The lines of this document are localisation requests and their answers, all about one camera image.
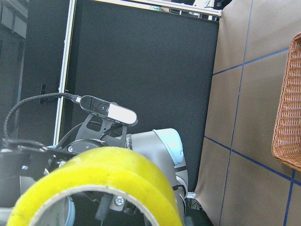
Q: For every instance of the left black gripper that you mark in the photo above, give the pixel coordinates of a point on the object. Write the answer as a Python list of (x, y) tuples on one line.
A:
[(32, 159)]

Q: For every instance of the yellow tape roll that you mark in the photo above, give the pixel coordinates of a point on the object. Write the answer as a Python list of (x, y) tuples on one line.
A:
[(112, 170)]

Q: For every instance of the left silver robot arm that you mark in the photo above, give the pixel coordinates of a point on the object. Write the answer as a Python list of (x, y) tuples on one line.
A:
[(163, 147)]

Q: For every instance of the brown wicker basket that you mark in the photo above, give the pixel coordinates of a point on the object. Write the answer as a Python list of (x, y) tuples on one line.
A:
[(286, 140)]

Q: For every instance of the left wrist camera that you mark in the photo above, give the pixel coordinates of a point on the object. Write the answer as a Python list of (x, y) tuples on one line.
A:
[(107, 110)]

